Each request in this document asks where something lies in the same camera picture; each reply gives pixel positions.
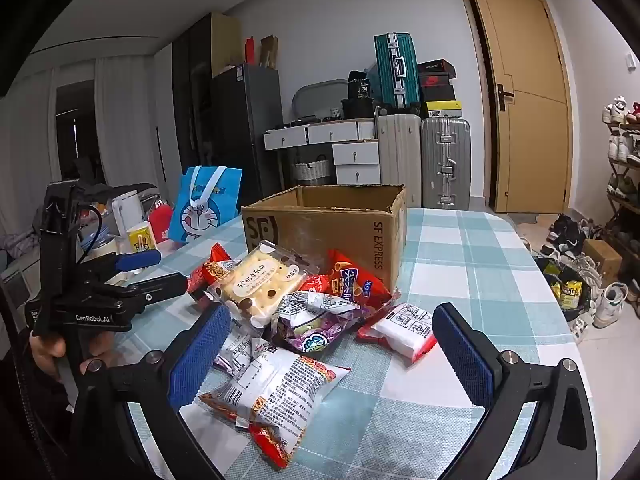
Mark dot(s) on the brown cardboard box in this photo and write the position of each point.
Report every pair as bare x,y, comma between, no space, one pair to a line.
320,230

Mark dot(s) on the small white grey packet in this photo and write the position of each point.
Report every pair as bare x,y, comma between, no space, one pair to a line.
235,352

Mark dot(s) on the cream biscuit packet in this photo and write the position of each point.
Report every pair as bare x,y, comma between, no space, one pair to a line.
255,280

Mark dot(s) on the brown paper bag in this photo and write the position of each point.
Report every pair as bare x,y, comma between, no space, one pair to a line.
269,51

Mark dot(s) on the yellow cup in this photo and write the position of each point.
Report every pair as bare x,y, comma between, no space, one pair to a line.
140,237

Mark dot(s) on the orange red chips packet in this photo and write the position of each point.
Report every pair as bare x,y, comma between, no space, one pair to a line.
350,280

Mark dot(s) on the dark wardrobe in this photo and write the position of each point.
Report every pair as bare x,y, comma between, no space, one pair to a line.
192,85

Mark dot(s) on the tan wooden door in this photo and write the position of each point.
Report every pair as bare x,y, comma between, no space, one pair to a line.
530,110

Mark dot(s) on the wooden shoe rack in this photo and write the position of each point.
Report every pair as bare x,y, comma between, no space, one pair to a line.
620,200

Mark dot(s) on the blue cartoon bag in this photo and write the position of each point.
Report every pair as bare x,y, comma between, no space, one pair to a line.
200,210

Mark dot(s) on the black labelled pouch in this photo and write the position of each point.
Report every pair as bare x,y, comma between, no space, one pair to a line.
360,85

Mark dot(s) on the beige suitcase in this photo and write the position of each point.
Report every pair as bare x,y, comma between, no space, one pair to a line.
400,160

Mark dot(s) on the white curtain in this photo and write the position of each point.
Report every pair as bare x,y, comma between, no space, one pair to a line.
132,125

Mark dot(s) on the small cardboard box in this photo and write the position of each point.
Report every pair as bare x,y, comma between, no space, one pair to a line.
602,259

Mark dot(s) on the yellow black shoe box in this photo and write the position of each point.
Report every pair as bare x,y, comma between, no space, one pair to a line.
443,109

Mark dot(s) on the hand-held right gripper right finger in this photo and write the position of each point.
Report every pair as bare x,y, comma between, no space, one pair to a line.
465,355

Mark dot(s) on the white light switch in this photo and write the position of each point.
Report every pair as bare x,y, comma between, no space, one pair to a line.
631,61

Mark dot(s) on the tan cardboard panel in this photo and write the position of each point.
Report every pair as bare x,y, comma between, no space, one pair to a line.
225,42

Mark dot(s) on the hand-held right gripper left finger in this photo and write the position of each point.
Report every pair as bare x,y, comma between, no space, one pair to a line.
200,355

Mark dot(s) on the plain black shoe box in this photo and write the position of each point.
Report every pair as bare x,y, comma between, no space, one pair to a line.
438,94

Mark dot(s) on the black trash bag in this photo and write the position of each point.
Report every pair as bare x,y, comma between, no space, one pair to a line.
565,290

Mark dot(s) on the large white red snack packet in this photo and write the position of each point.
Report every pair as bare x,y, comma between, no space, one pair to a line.
280,390

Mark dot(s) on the red slim box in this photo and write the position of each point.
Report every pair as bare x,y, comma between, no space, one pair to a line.
250,50

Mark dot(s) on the purple snack packet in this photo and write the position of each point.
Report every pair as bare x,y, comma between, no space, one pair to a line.
310,340

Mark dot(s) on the person's left hand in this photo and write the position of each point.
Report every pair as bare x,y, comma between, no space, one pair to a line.
46,352

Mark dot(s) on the woven laundry basket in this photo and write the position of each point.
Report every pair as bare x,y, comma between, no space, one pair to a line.
311,172

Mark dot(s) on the red black shoe box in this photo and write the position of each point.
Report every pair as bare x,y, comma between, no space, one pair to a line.
437,80

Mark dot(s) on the silver suitcase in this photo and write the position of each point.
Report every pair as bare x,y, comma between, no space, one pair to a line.
445,160

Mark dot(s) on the white kettle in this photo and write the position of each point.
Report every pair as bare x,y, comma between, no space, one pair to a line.
127,210

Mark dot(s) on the grey arched frame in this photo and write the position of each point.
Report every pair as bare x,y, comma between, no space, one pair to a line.
320,91

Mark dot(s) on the white desk with drawers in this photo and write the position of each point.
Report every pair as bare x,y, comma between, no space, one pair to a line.
350,152

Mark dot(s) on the small white basket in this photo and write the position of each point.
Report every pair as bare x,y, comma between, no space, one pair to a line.
336,113

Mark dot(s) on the teal suitcase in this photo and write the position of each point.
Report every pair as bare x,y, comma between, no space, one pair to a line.
397,70

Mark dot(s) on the flat black shoe box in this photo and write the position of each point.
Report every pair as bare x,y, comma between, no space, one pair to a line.
436,67

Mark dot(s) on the grey door mat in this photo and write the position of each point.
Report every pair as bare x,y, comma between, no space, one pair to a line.
527,218

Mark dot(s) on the pile of assorted shoes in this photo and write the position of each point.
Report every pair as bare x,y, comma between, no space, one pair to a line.
565,237

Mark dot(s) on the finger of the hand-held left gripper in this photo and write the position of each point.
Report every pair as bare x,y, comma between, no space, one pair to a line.
140,259
160,285

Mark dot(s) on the dark grey fridge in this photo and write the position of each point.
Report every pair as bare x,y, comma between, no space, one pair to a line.
245,125

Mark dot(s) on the rows of shelved sneakers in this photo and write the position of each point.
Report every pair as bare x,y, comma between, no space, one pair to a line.
620,147

